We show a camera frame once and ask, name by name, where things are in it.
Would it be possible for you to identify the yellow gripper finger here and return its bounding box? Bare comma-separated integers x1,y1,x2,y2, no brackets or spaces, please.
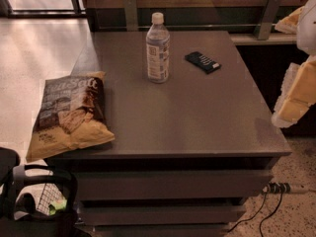
272,55,316,128
275,7,304,35

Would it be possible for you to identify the blue rxbar blueberry bar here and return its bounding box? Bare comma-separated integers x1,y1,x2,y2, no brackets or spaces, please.
185,51,221,74

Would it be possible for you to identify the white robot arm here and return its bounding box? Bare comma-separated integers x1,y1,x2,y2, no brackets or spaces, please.
272,0,316,128

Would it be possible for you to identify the brown sea salt chip bag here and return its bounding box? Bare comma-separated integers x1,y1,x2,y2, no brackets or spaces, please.
26,71,115,162

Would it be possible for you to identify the green item in bag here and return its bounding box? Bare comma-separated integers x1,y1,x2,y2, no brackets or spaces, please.
48,198,67,215

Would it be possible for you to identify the white power strip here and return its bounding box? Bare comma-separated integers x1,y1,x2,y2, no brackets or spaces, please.
263,183,309,195

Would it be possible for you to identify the clear plastic water bottle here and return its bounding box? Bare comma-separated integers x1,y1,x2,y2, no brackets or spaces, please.
146,12,170,83

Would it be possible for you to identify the black power cable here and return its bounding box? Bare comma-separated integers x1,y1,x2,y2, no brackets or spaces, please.
227,192,269,233
259,193,284,237

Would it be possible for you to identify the wire mesh basket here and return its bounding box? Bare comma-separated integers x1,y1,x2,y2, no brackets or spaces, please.
37,183,64,215

